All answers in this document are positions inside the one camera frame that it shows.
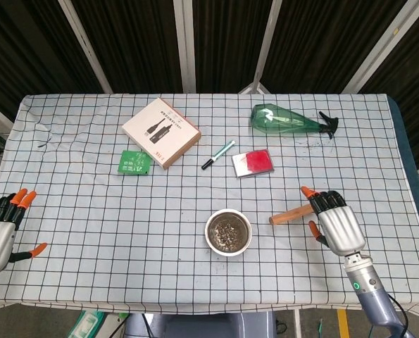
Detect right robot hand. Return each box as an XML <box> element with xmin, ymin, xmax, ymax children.
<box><xmin>300</xmin><ymin>185</ymin><xmax>367</xmax><ymax>257</ymax></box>

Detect wooden stick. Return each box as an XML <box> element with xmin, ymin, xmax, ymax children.
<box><xmin>268</xmin><ymin>205</ymin><xmax>314</xmax><ymax>226</ymax></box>

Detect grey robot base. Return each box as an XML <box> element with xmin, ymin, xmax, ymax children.
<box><xmin>124</xmin><ymin>311</ymin><xmax>277</xmax><ymax>338</ymax></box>

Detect stainless steel bowl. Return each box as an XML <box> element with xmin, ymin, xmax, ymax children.
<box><xmin>204</xmin><ymin>208</ymin><xmax>253</xmax><ymax>257</ymax></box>

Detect red ink pad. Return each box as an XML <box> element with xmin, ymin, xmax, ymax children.
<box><xmin>231</xmin><ymin>149</ymin><xmax>275</xmax><ymax>180</ymax></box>

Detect crushed nuts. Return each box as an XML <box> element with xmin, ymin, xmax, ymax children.
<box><xmin>212</xmin><ymin>220</ymin><xmax>245</xmax><ymax>249</ymax></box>

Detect green white floor object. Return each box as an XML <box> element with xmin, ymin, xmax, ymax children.
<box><xmin>66</xmin><ymin>309</ymin><xmax>108</xmax><ymax>338</ymax></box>

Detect green plastic spray bottle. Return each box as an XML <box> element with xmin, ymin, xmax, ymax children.
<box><xmin>249</xmin><ymin>104</ymin><xmax>339</xmax><ymax>139</ymax></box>

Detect checkered tablecloth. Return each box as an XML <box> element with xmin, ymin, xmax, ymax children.
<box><xmin>0</xmin><ymin>93</ymin><xmax>419</xmax><ymax>314</ymax></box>

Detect green white marker pen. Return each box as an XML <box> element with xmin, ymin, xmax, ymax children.
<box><xmin>201</xmin><ymin>140</ymin><xmax>236</xmax><ymax>171</ymax></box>

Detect green packet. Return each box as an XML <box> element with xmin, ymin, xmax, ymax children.
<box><xmin>117</xmin><ymin>150</ymin><xmax>151</xmax><ymax>176</ymax></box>

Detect white cardboard box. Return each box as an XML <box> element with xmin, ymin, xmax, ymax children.
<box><xmin>121</xmin><ymin>97</ymin><xmax>202</xmax><ymax>170</ymax></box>

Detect dark pleated curtain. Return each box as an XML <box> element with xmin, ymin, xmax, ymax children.
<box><xmin>0</xmin><ymin>0</ymin><xmax>419</xmax><ymax>177</ymax></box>

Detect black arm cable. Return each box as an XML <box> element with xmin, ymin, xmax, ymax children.
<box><xmin>387</xmin><ymin>294</ymin><xmax>413</xmax><ymax>335</ymax></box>

